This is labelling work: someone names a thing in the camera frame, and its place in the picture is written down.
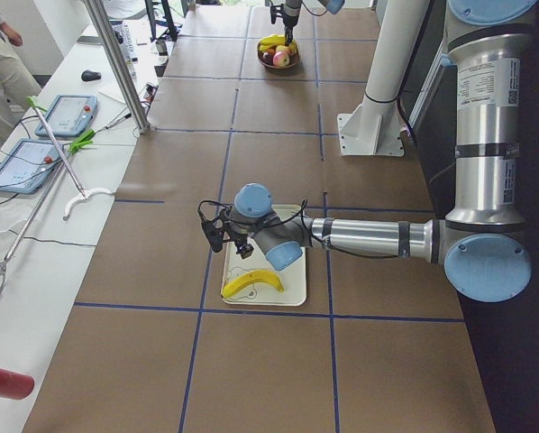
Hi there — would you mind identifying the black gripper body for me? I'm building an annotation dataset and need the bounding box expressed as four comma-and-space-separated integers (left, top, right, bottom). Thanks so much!
281, 0, 301, 27
228, 220, 252, 245

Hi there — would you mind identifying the yellow banana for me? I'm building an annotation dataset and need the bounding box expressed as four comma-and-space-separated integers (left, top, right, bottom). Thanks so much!
259, 34, 286, 51
221, 269, 285, 299
258, 43, 278, 52

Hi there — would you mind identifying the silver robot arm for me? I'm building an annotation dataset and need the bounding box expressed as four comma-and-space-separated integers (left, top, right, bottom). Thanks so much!
211, 1, 535, 302
277, 0, 345, 45

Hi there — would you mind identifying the woven wicker basket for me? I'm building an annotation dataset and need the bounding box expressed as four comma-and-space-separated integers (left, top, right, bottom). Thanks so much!
257, 34, 300, 70

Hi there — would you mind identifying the pink green apple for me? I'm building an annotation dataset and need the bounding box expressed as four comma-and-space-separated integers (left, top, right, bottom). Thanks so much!
273, 51, 290, 69

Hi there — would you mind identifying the dark red apple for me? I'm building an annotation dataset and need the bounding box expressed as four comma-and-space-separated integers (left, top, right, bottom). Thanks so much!
261, 52, 274, 65

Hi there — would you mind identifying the cream bear tray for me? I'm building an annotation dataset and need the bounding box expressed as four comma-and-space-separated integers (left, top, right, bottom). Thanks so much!
221, 205, 307, 307

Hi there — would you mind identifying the black orange connector block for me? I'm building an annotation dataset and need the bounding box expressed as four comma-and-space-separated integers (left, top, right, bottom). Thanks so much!
143, 83, 159, 103

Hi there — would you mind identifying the white curved hook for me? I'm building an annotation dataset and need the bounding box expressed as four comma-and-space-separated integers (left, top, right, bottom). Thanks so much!
63, 188, 114, 221

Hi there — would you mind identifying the green clip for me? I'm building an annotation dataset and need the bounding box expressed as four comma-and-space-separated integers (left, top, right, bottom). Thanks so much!
69, 129, 96, 155

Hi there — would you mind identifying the black computer mouse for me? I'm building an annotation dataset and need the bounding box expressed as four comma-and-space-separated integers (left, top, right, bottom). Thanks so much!
80, 69, 102, 82

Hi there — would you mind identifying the far teach pendant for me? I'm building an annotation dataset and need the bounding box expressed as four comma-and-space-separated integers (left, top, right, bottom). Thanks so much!
39, 95, 98, 138

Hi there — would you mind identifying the teach pendant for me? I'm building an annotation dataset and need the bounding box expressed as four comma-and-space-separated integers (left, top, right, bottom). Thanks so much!
0, 139, 59, 194
39, 95, 98, 138

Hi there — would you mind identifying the near teach pendant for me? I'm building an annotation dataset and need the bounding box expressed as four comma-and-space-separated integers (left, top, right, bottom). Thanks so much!
0, 139, 59, 194

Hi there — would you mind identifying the long metal grabber rod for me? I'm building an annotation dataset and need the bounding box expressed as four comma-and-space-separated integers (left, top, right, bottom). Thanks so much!
0, 95, 90, 306

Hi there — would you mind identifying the red cylinder bottle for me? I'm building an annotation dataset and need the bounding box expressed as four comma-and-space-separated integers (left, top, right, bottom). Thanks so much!
0, 368, 34, 400

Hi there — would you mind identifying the camera cable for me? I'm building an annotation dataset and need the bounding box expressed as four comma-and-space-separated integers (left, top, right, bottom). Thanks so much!
196, 198, 401, 260

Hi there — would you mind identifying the white camera post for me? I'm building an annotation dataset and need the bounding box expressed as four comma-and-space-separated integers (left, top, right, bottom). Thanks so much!
337, 0, 430, 157

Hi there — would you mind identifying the aluminium frame post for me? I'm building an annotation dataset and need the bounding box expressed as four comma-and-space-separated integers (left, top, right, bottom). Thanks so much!
83, 0, 151, 134

